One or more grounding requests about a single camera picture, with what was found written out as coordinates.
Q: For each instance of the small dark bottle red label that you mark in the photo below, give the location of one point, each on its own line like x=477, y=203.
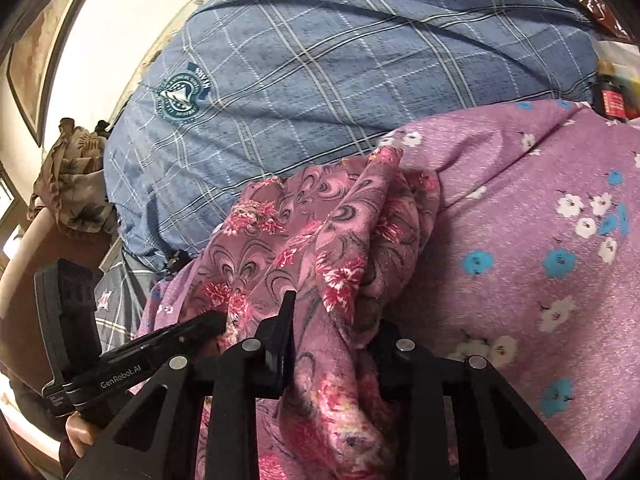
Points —
x=617, y=92

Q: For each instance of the purple flowered cloth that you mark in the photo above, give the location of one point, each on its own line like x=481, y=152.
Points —
x=533, y=263

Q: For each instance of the grey plaid cloth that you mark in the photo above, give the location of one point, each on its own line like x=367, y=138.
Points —
x=121, y=295

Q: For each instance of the brown floral hanging cloth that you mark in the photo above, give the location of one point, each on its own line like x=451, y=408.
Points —
x=71, y=183

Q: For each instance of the pink floral paisley garment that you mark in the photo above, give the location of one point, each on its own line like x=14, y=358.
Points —
x=346, y=238

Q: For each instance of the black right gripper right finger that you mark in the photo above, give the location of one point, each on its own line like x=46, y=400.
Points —
x=461, y=419

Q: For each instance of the blue plaid bed sheet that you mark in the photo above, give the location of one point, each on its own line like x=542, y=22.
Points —
x=253, y=89

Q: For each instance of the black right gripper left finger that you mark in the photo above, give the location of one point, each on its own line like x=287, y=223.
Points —
x=156, y=435

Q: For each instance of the left hand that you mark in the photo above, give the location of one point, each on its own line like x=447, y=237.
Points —
x=81, y=433

